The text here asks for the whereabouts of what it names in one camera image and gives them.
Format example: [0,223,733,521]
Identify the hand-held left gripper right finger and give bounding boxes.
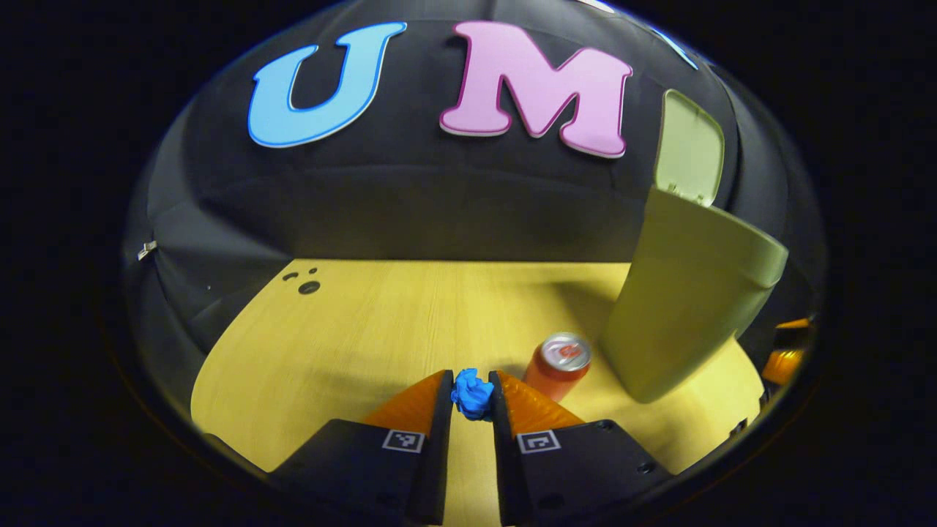
[488,370,674,526]

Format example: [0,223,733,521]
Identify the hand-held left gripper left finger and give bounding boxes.
[267,370,455,526]

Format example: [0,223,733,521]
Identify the blue paper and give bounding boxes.
[449,367,496,422]

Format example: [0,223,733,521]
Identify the red pop can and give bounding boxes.
[522,332,592,403]

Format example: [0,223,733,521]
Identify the cream desktop garbage bin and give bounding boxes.
[600,89,789,405]

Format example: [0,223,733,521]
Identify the wooden desktop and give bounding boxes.
[190,258,766,527]

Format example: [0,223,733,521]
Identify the black backdrop cloth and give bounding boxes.
[121,0,828,411]

